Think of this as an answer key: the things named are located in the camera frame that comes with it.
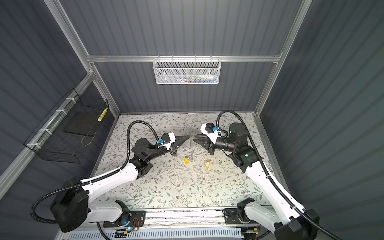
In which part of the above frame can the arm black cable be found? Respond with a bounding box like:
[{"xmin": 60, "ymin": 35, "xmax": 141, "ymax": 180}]
[
  {"xmin": 215, "ymin": 109, "xmax": 343, "ymax": 240},
  {"xmin": 29, "ymin": 120, "xmax": 161, "ymax": 224}
]

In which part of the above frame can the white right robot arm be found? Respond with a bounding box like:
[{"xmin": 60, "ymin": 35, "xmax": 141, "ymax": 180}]
[{"xmin": 194, "ymin": 123, "xmax": 320, "ymax": 240}]

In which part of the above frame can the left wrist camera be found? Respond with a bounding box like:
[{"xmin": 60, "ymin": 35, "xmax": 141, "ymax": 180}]
[{"xmin": 158, "ymin": 133, "xmax": 176, "ymax": 151}]

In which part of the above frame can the black foam pad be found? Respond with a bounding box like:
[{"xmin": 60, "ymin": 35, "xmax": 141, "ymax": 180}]
[{"xmin": 64, "ymin": 112, "xmax": 101, "ymax": 137}]

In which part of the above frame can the white vent grille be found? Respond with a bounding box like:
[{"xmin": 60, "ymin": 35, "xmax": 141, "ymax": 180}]
[{"xmin": 67, "ymin": 227, "xmax": 245, "ymax": 240}]

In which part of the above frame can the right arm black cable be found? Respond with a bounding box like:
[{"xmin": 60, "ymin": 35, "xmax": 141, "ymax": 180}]
[{"xmin": 215, "ymin": 109, "xmax": 343, "ymax": 240}]

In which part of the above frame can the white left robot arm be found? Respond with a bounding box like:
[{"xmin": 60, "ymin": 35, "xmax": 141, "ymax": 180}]
[{"xmin": 50, "ymin": 133, "xmax": 190, "ymax": 233}]

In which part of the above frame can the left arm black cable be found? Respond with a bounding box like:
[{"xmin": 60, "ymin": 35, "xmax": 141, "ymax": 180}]
[{"xmin": 29, "ymin": 120, "xmax": 161, "ymax": 224}]

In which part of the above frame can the yellow marker pen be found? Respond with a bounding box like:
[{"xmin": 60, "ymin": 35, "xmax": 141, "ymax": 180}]
[{"xmin": 97, "ymin": 108, "xmax": 108, "ymax": 122}]

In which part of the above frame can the black wire basket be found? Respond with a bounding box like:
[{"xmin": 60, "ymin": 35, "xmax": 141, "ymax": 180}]
[{"xmin": 24, "ymin": 91, "xmax": 109, "ymax": 164}]

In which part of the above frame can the white wire mesh basket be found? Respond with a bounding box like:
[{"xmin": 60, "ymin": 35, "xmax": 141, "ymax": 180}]
[{"xmin": 153, "ymin": 58, "xmax": 222, "ymax": 85}]

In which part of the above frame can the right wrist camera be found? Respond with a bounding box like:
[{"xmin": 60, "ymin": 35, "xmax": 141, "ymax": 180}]
[{"xmin": 200, "ymin": 123, "xmax": 221, "ymax": 145}]

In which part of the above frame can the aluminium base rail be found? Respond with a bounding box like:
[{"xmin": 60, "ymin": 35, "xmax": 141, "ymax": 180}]
[{"xmin": 59, "ymin": 206, "xmax": 271, "ymax": 229}]

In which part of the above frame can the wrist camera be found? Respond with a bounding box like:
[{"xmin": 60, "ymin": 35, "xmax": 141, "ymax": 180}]
[
  {"xmin": 200, "ymin": 123, "xmax": 221, "ymax": 145},
  {"xmin": 158, "ymin": 133, "xmax": 176, "ymax": 151}
]

